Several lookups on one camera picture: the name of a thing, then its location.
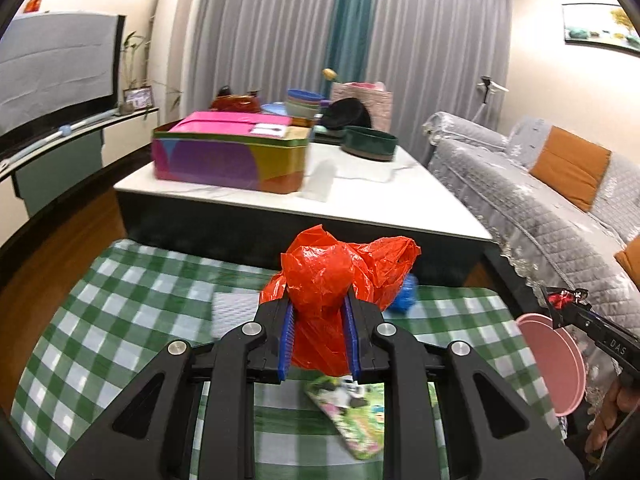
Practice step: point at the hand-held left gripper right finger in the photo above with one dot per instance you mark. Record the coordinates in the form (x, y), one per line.
(352, 340)

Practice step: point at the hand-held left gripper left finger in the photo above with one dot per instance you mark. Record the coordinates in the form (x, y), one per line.
(286, 340)

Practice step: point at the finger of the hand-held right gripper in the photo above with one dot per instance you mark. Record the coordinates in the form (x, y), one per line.
(567, 316)
(580, 305)

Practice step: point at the small red wrapper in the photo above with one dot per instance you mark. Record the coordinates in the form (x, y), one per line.
(560, 301)

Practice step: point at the orange plastic bag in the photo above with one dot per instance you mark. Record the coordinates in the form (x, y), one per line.
(320, 270)

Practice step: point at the person's right hand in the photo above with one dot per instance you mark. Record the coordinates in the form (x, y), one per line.
(607, 415)

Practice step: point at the white bubble wrap piece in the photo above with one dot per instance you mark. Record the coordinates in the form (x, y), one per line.
(232, 310)

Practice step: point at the orange cushion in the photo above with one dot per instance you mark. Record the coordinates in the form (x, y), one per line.
(570, 167)
(631, 262)

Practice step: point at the blue plastic bag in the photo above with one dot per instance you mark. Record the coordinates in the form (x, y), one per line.
(406, 294)

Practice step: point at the green snack packet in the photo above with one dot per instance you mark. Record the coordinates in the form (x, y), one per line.
(360, 420)

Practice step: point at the grey quilted sofa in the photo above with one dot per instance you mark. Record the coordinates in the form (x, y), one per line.
(500, 185)

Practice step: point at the white-topped coffee table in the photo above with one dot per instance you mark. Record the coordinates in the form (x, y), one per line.
(200, 220)

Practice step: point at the green checked tablecloth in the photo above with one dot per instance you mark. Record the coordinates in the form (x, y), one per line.
(125, 300)

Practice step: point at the colourful tin box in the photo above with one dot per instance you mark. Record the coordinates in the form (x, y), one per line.
(225, 165)

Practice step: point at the green round tin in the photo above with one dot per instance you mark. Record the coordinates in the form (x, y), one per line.
(370, 145)

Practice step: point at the black hat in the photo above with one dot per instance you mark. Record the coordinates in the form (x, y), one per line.
(345, 112)

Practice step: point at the pink flat box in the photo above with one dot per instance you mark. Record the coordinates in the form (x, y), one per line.
(215, 122)

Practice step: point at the stack of plastic bowls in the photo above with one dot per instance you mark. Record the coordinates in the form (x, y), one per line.
(305, 102)

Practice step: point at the pink floral bag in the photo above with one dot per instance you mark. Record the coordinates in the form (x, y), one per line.
(377, 100)

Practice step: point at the red teapot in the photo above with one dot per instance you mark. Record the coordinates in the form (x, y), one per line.
(235, 102)

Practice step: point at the yellow flower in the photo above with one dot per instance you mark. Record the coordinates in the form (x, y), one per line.
(328, 73)

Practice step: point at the television cabinet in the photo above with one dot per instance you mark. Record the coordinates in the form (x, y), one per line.
(60, 170)

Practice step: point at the grey curtain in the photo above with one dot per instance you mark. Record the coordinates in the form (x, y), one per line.
(440, 35)

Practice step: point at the white rod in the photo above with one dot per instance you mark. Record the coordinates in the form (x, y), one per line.
(65, 130)

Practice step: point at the teal curtain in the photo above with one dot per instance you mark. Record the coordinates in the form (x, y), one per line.
(350, 20)

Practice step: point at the potted bamboo plant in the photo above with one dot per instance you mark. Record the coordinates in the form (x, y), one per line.
(131, 60)

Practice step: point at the white standing air conditioner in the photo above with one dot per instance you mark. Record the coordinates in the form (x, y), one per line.
(187, 35)

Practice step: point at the covered television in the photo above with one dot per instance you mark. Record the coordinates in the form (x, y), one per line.
(55, 70)

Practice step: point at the framed wall picture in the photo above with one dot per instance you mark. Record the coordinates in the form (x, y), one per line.
(595, 27)

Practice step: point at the photo frame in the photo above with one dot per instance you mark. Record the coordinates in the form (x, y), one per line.
(138, 97)

